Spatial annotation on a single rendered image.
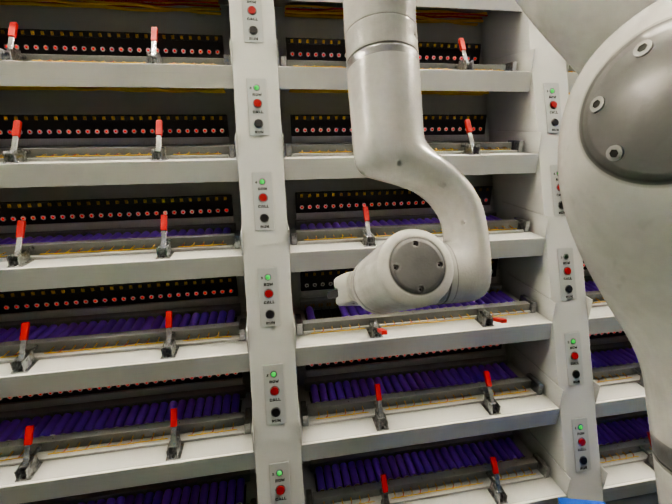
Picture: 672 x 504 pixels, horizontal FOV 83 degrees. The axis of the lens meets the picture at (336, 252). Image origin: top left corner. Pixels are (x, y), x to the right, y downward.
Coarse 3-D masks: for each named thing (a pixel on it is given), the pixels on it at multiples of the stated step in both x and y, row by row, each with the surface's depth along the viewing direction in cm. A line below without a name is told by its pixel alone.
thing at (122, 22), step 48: (0, 96) 91; (48, 96) 93; (96, 96) 94; (144, 96) 96; (192, 96) 98; (288, 96) 102; (336, 96) 104; (432, 96) 109; (480, 96) 111; (0, 192) 90; (48, 192) 92; (96, 192) 94; (144, 192) 95; (192, 192) 97; (288, 192) 101; (240, 288) 98; (240, 384) 97
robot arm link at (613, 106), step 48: (624, 48) 16; (576, 96) 18; (624, 96) 16; (576, 144) 18; (624, 144) 16; (576, 192) 19; (624, 192) 17; (576, 240) 21; (624, 240) 18; (624, 288) 20
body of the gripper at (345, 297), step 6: (342, 276) 57; (348, 276) 55; (336, 282) 61; (342, 282) 57; (348, 282) 55; (342, 288) 57; (348, 288) 55; (342, 294) 57; (348, 294) 55; (336, 300) 62; (342, 300) 58; (348, 300) 56; (354, 300) 55
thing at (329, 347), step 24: (336, 288) 99; (528, 288) 98; (552, 312) 90; (312, 336) 84; (336, 336) 84; (360, 336) 84; (384, 336) 84; (408, 336) 84; (432, 336) 85; (456, 336) 86; (480, 336) 88; (504, 336) 89; (528, 336) 90; (312, 360) 82; (336, 360) 83
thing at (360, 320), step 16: (496, 304) 94; (512, 304) 94; (528, 304) 94; (304, 320) 86; (320, 320) 86; (336, 320) 86; (352, 320) 87; (368, 320) 88; (384, 320) 88; (400, 320) 89; (416, 320) 90; (448, 320) 89
